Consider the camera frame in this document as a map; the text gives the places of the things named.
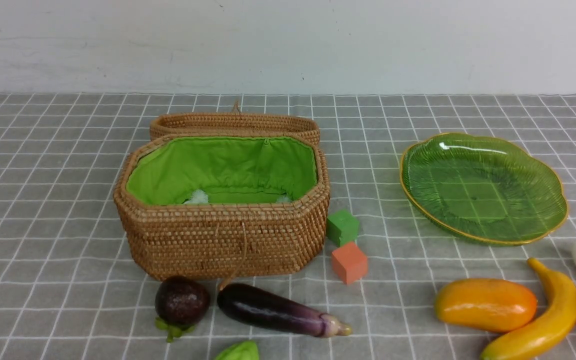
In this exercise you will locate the purple eggplant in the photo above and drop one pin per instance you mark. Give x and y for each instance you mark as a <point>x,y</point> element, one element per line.
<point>256,307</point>

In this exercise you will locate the dark purple mangosteen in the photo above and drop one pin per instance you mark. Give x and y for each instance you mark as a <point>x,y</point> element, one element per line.
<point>180,303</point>

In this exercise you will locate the orange foam cube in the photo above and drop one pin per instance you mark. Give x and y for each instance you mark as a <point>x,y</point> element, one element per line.
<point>349,263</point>

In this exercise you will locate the green glass leaf plate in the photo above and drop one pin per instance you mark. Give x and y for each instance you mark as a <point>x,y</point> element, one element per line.
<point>483,189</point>

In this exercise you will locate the green foam cube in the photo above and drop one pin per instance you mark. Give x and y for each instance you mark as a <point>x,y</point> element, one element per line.
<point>342,227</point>

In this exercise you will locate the yellow banana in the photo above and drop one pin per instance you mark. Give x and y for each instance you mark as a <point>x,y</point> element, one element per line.
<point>548,329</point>

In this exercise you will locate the green pepper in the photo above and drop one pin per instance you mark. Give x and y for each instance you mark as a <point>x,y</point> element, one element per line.
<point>245,350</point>

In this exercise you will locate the woven wicker basket lid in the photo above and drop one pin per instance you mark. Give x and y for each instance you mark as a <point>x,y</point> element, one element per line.
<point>234,121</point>

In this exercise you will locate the orange yellow mango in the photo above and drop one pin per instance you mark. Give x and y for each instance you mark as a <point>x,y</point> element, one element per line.
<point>488,304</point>

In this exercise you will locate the grey grid tablecloth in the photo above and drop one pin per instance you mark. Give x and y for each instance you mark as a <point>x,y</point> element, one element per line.
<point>69,289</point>

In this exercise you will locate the woven wicker basket green lining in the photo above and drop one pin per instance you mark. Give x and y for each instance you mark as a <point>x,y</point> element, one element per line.
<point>210,207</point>

